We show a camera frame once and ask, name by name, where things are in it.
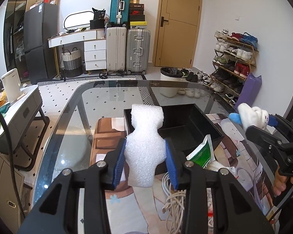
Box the white charging cable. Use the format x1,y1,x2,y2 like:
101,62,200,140
161,172,187,234

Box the red edged white packet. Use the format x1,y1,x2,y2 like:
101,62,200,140
206,188,214,229

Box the black cardboard box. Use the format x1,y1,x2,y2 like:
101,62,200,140
123,103,225,176

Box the white foam block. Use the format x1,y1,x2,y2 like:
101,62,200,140
124,104,166,188

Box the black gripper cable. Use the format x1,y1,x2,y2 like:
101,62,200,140
0,76,26,220

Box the purple paper bag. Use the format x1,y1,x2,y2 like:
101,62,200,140
234,73,262,110

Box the stacked shoe boxes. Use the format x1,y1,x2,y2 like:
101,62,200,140
129,0,147,29

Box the wooden shoe rack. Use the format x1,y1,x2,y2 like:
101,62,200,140
209,29,258,108

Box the black refrigerator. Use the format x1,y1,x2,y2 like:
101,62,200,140
24,3,59,84

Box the white electric kettle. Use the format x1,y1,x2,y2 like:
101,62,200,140
1,68,21,103

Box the oval black framed mirror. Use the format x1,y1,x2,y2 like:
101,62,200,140
63,11,94,31

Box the person's right hand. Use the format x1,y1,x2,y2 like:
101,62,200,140
273,166,293,197

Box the white suitcase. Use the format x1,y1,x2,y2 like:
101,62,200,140
106,27,127,72

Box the silver aluminium suitcase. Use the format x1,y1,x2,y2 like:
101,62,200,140
126,28,151,74

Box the white dressing desk with drawers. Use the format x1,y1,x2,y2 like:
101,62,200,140
47,28,107,72

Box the tan wooden door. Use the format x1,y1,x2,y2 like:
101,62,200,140
152,0,203,68

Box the green white sachet packet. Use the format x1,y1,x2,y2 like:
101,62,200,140
186,134,215,168

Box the white blue plush toy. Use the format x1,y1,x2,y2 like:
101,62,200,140
229,103,269,131

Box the grey white woven basket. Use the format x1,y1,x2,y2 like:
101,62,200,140
61,47,83,78

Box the white trash bin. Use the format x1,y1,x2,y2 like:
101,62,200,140
159,67,183,98

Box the anime printed desk mat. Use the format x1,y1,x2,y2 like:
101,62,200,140
78,113,282,234

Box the black handbag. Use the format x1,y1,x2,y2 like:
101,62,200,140
90,8,106,30

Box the grey side cabinet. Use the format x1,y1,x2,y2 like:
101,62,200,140
4,85,50,172

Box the teal suitcase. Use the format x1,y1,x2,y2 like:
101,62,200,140
109,0,130,27

